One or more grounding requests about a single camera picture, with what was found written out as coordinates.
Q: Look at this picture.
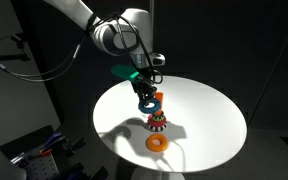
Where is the red ring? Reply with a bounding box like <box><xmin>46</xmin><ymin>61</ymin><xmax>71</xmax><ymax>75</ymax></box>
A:
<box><xmin>147</xmin><ymin>113</ymin><xmax>168</xmax><ymax>125</ymax></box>

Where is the purple blue tool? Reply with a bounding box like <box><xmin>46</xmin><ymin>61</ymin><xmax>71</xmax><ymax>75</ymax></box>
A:
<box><xmin>38</xmin><ymin>132</ymin><xmax>64</xmax><ymax>152</ymax></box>

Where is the white perforated board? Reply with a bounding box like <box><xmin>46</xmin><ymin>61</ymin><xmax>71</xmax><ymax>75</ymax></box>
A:
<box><xmin>10</xmin><ymin>146</ymin><xmax>68</xmax><ymax>180</ymax></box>

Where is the long black hanging cable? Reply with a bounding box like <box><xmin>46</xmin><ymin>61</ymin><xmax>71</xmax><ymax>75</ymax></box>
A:
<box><xmin>0</xmin><ymin>31</ymin><xmax>88</xmax><ymax>83</ymax></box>

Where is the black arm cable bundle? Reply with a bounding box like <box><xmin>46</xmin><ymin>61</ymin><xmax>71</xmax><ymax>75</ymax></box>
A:
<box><xmin>87</xmin><ymin>11</ymin><xmax>164</xmax><ymax>85</ymax></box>

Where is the black clamp handle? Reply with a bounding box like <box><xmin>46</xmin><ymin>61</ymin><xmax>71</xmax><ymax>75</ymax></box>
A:
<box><xmin>65</xmin><ymin>137</ymin><xmax>87</xmax><ymax>156</ymax></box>

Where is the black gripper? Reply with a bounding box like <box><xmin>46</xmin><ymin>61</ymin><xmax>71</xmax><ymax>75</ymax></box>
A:
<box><xmin>132</xmin><ymin>77</ymin><xmax>158</xmax><ymax>106</ymax></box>

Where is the orange yellow bumpy ring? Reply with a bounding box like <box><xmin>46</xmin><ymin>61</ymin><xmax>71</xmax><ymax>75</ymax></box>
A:
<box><xmin>145</xmin><ymin>133</ymin><xmax>169</xmax><ymax>153</ymax></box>

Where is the blue ring with dark dots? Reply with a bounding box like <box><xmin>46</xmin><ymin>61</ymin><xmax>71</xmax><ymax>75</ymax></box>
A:
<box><xmin>137</xmin><ymin>97</ymin><xmax>162</xmax><ymax>115</ymax></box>

